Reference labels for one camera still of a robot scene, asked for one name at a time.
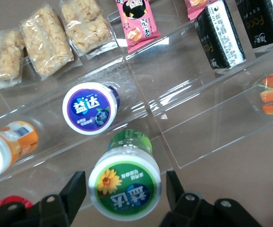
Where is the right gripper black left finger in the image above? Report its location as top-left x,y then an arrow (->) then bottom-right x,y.
0,170 -> 87,227

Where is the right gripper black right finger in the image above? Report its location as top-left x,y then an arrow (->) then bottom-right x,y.
159,170 -> 263,227

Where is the green gum bottle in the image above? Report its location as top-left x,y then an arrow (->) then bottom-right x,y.
88,129 -> 162,222

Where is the red gum bottle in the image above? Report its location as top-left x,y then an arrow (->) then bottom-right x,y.
0,195 -> 33,219

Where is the orange gum bottle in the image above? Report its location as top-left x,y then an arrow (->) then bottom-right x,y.
0,121 -> 40,183

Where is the blue gum bottle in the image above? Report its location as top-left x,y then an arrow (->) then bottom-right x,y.
62,82 -> 121,136

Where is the clear acrylic stepped rack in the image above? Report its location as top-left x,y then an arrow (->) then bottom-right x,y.
0,9 -> 175,213
108,0 -> 273,169

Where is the clear-wrapped rice cracker pack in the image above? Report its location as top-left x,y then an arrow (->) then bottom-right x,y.
19,3 -> 83,81
58,0 -> 118,60
0,29 -> 25,90

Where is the black Face tissue pack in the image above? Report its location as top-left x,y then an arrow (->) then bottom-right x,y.
234,0 -> 273,50
193,0 -> 247,70

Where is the pink cartoon snack pack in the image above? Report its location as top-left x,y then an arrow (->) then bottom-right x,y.
184,0 -> 220,21
114,0 -> 161,53

